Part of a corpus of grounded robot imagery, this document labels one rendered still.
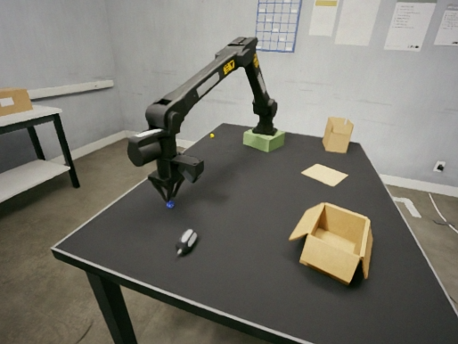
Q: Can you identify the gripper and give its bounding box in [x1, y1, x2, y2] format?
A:
[147, 154, 184, 202]

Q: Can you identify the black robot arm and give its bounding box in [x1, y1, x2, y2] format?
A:
[127, 37, 278, 183]

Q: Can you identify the tan flat mat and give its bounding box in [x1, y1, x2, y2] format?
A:
[302, 164, 348, 186]

